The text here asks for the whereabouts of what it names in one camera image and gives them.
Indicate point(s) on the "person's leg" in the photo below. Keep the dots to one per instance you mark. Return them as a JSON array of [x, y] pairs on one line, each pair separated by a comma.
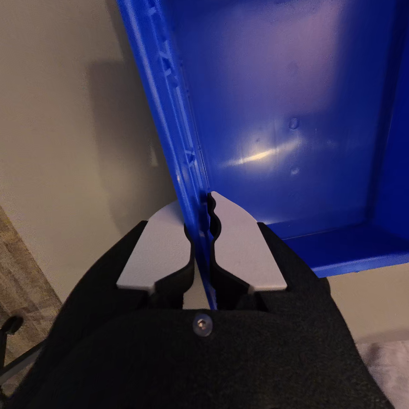
[[386, 377]]

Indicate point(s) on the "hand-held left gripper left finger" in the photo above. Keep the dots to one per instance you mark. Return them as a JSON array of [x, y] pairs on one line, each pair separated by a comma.
[[156, 252]]

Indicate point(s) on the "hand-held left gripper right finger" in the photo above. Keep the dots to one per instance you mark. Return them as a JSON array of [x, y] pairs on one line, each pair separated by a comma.
[[246, 252]]

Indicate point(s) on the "blue plastic bin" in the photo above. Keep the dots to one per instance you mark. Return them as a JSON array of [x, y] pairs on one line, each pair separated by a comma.
[[287, 96]]

